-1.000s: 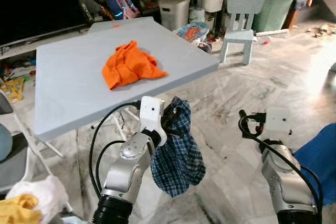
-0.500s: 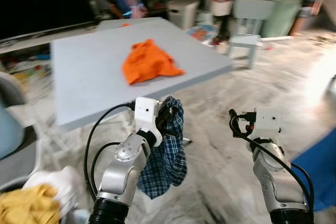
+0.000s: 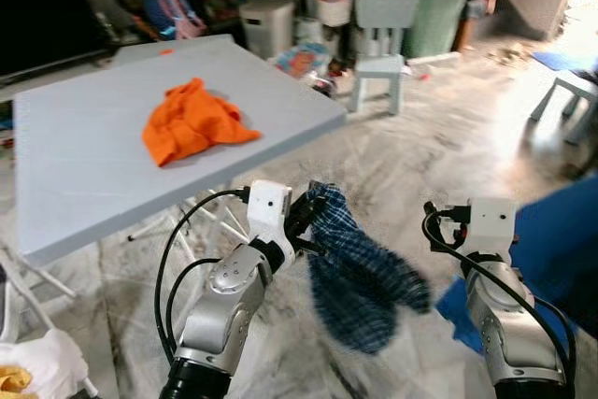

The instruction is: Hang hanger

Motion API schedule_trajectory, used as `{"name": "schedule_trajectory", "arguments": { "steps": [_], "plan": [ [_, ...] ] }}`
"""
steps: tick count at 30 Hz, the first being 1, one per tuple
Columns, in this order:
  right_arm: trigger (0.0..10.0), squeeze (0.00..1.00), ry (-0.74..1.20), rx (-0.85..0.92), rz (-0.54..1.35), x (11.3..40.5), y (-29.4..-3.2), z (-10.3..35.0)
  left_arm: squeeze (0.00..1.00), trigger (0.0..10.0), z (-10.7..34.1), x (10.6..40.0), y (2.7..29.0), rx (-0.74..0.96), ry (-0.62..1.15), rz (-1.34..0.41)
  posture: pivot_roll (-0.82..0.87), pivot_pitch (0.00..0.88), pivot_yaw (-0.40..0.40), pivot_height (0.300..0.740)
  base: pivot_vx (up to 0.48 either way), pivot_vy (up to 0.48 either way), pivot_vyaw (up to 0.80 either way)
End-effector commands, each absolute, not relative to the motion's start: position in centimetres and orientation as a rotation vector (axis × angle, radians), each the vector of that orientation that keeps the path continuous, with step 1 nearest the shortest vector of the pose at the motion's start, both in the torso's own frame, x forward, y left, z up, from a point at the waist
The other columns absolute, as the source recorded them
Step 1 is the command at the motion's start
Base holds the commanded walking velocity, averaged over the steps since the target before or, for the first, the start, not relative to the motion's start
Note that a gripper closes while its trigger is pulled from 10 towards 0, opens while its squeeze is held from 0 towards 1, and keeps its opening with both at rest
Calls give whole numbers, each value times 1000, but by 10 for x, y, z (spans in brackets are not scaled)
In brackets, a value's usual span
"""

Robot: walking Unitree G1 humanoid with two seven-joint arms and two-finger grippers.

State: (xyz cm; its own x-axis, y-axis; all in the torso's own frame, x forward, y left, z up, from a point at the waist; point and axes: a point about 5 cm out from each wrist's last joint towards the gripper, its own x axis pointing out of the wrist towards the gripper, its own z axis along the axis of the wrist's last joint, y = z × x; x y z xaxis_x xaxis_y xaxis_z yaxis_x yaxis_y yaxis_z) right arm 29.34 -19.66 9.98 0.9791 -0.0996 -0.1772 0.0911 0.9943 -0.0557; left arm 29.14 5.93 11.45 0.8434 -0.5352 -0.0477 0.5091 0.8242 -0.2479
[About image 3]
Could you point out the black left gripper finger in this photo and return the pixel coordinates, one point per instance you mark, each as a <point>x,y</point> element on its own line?
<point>313,203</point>

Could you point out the blue checked garment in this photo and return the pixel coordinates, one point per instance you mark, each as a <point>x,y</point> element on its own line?
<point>360,277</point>

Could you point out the orange shirt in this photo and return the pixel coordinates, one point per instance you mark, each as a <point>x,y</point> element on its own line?
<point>192,123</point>

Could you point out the blue cloth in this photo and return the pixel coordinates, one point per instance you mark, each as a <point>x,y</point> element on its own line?
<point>561,249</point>

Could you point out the colourful baby bouncer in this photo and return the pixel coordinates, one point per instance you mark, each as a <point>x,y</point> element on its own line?
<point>304,61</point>

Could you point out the blue floor mat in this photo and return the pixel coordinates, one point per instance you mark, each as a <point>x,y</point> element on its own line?
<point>551,60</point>

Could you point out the white lidded bin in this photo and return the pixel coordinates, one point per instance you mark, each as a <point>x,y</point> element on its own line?
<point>266,25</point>

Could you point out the green laundry basket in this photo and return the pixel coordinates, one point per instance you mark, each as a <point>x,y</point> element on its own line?
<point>434,25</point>

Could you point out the white fabric basket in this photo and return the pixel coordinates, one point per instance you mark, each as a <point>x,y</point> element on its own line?
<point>334,10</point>

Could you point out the light blue children's table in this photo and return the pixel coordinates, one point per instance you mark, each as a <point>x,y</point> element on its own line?
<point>187,44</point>

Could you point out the grey folding table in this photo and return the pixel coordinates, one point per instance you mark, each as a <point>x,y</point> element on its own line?
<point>93,147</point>

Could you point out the pink and blue backpack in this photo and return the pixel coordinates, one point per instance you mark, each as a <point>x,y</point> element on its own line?
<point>173,11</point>

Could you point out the white cloth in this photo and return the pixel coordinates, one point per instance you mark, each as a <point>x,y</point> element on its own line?
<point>42,362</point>

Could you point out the black television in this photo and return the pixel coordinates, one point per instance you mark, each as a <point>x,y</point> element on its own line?
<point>47,7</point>

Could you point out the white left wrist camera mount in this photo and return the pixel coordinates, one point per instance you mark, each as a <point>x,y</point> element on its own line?
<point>269,212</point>

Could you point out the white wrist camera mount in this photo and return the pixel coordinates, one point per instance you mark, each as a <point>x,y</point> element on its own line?
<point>492,226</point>
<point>269,212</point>

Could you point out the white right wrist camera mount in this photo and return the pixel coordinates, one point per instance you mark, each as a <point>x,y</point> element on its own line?
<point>492,226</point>

